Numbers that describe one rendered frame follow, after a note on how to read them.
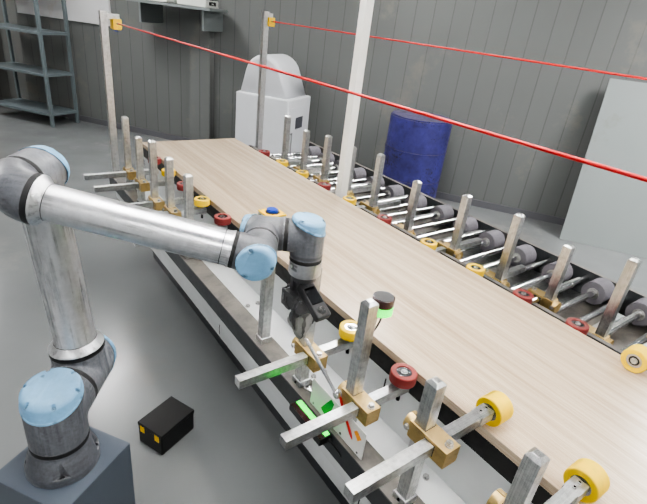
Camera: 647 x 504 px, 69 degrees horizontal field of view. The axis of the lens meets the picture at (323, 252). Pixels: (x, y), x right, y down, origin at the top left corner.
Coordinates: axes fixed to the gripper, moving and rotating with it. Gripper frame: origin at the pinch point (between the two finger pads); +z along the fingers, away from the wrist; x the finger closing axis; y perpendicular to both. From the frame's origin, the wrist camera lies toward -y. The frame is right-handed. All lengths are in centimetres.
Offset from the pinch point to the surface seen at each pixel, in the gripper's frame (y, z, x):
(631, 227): 76, 71, -459
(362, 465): -28.4, 27.1, -4.9
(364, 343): -18.6, -7.9, -6.9
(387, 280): 23, 7, -57
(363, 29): 114, -81, -103
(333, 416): -21.3, 11.1, 2.5
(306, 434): -22.4, 11.7, 11.8
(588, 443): -65, 7, -48
